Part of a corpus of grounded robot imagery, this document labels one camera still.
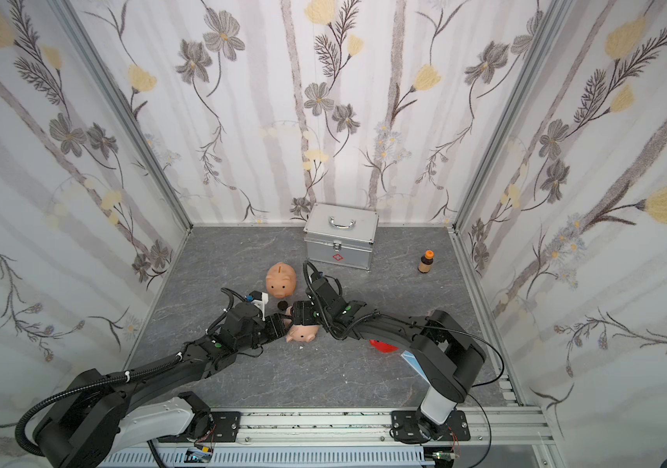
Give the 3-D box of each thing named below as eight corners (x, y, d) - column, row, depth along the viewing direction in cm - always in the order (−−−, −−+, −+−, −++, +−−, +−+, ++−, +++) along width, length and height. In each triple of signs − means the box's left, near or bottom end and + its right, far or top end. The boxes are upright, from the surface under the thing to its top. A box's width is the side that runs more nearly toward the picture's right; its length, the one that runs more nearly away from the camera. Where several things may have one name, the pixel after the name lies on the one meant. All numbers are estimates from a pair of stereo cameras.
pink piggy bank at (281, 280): (268, 302, 99) (263, 286, 92) (273, 278, 106) (268, 262, 98) (295, 302, 100) (291, 287, 92) (298, 278, 106) (294, 262, 98)
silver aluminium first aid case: (307, 270, 109) (303, 241, 97) (311, 227, 124) (308, 197, 111) (376, 270, 109) (381, 241, 97) (371, 227, 124) (375, 197, 111)
